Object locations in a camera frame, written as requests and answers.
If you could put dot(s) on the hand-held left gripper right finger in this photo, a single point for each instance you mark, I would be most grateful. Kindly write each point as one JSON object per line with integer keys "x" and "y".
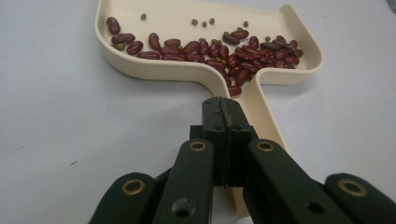
{"x": 238, "y": 130}

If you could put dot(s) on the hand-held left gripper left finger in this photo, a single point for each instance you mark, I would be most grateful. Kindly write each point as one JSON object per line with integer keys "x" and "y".
{"x": 213, "y": 118}

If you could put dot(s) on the heap of red kidney beans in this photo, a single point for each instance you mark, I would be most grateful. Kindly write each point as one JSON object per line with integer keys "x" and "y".
{"x": 249, "y": 59}

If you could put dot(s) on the small green beans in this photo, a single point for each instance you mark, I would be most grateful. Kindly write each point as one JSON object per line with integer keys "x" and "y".
{"x": 194, "y": 22}

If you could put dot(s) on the cream plastic dustpan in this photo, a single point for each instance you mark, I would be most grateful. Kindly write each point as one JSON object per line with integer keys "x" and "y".
{"x": 174, "y": 15}

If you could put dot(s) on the white table sheet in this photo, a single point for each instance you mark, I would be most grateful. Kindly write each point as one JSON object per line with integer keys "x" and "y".
{"x": 62, "y": 109}

